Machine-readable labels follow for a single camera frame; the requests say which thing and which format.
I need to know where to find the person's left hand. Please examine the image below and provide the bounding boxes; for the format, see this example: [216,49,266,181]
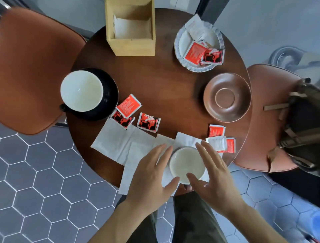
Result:
[125,143,180,215]

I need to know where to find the person's right hand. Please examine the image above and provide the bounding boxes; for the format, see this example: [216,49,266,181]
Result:
[186,140,247,218]

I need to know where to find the small cream cup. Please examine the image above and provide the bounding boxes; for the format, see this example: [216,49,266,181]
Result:
[169,146,207,185]

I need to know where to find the person's right forearm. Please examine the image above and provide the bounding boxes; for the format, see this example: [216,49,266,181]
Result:
[224,200,288,243]

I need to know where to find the person's left forearm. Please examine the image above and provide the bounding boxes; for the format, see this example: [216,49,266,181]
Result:
[87,200,156,243]

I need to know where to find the white sachet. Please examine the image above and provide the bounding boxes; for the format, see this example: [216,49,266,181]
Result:
[205,136,228,152]
[185,14,213,42]

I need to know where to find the white paper napkin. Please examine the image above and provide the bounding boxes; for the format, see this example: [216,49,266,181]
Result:
[130,125,176,166]
[118,142,163,195]
[90,117,137,166]
[161,132,223,197]

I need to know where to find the red text sachet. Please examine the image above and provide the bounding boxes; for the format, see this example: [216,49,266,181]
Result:
[217,137,236,154]
[183,41,208,66]
[116,94,143,119]
[208,124,226,138]

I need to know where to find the red black cup-print sachet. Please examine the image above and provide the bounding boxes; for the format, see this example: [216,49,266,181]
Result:
[201,48,226,66]
[137,112,161,133]
[110,109,136,130]

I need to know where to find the person's olive trousers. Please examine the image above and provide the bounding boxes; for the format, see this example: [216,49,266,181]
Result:
[114,190,228,243]

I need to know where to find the brown ceramic saucer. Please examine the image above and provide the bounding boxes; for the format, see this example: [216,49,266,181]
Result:
[203,73,252,123]

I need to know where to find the brown leather chair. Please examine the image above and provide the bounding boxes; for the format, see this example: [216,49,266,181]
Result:
[0,7,87,136]
[233,64,305,173]

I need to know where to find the black saucer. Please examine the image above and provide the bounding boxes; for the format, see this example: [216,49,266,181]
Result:
[59,68,119,122]

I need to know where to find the large white cup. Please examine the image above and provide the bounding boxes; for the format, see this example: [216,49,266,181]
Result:
[60,70,104,112]

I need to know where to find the wooden napkin holder box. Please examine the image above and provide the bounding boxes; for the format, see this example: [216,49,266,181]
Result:
[105,0,156,57]

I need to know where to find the white fluted plate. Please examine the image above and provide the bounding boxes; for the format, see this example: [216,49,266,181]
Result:
[174,21,225,73]

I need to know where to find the silver metal object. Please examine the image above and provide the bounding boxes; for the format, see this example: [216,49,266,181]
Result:
[268,46,320,81]

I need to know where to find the blue red object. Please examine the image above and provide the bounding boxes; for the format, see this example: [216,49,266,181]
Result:
[296,210,320,243]

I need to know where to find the dark bag with tan straps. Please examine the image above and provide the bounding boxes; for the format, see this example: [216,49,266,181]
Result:
[263,78,320,177]

